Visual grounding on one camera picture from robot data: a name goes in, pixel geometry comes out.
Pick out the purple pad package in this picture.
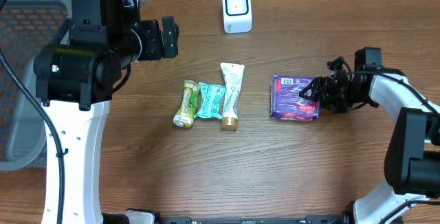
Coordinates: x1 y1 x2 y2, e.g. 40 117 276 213
269 75 320 122

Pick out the white tube gold cap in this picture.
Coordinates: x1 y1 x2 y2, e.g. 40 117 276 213
221 63 245 131

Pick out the teal snack wrapper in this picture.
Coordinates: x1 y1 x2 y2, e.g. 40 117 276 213
195 82 226 119

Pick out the green yellow snack bar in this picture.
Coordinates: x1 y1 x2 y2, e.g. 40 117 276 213
173 80 200 128

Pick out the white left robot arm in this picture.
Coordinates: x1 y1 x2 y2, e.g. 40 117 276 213
34 0 179 224

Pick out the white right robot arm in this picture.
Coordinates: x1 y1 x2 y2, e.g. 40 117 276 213
299 47 439 223

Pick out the white barcode scanner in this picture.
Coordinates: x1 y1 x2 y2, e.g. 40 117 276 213
222 0 252 34

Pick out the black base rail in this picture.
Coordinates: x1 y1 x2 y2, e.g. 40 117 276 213
154 214 351 224

